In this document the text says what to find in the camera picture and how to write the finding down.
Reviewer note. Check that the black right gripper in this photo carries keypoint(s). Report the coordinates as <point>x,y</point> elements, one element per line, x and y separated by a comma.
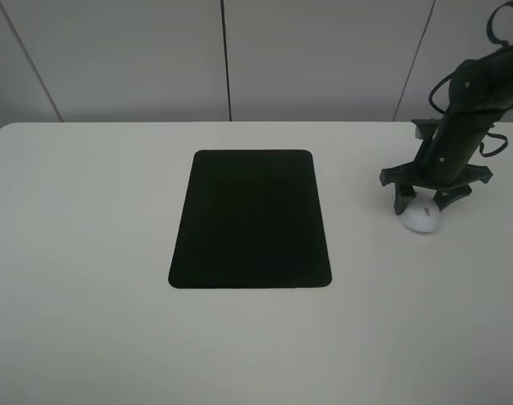
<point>442,161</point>

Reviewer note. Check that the black mouse pad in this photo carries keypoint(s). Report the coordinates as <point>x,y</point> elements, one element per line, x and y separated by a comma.
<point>251,219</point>

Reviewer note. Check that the white computer mouse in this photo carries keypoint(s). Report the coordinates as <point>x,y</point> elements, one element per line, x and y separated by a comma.
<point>422,215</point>

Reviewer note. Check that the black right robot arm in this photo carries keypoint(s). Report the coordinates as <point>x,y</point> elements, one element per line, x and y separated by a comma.
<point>480,93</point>

